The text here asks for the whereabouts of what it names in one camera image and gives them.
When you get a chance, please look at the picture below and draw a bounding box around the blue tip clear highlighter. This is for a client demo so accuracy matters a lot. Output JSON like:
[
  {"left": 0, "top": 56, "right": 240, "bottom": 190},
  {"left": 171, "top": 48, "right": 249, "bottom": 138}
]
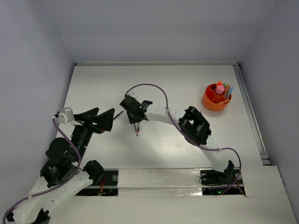
[{"left": 224, "top": 84, "right": 234, "bottom": 99}]

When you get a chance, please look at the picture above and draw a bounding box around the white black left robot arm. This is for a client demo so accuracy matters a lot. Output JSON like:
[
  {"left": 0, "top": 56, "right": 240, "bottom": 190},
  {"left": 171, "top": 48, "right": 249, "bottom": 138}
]
[{"left": 3, "top": 107, "right": 118, "bottom": 224}]

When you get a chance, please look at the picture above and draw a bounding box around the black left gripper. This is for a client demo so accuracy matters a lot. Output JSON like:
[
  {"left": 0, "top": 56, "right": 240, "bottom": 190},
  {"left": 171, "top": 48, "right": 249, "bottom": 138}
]
[{"left": 72, "top": 106, "right": 116, "bottom": 160}]

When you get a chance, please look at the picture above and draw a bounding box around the red gel pen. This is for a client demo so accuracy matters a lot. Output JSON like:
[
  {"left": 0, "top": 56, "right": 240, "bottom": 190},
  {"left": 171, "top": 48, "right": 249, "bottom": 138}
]
[{"left": 136, "top": 122, "right": 140, "bottom": 136}]

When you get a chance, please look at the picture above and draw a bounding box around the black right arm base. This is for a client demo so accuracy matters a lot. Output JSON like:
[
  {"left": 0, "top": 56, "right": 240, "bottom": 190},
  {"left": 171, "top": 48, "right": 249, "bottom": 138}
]
[{"left": 199, "top": 161, "right": 245, "bottom": 196}]

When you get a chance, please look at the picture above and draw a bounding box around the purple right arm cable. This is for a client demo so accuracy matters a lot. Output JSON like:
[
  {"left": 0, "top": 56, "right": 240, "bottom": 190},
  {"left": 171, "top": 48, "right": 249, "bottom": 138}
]
[{"left": 124, "top": 83, "right": 242, "bottom": 195}]

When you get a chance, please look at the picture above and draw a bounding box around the orange round organizer container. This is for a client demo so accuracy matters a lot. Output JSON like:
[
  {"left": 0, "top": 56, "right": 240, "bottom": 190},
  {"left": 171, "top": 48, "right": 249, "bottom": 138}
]
[{"left": 202, "top": 83, "right": 232, "bottom": 112}]

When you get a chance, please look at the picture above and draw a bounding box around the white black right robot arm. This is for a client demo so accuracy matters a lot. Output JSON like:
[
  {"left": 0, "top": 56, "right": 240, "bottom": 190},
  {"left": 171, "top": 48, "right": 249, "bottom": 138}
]
[{"left": 120, "top": 95, "right": 234, "bottom": 183}]

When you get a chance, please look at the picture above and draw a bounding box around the peach translucent marker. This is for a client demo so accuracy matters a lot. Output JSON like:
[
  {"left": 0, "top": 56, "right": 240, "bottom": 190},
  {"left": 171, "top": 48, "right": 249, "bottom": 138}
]
[{"left": 218, "top": 99, "right": 230, "bottom": 105}]

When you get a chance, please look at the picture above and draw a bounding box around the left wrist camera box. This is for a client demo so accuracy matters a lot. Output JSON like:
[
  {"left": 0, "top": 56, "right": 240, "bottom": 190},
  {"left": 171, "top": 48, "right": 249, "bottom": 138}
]
[{"left": 53, "top": 107, "right": 80, "bottom": 126}]

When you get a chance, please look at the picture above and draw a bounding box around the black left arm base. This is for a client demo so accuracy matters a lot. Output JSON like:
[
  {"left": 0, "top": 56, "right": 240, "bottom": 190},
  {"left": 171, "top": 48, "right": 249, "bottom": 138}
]
[{"left": 76, "top": 169, "right": 119, "bottom": 196}]

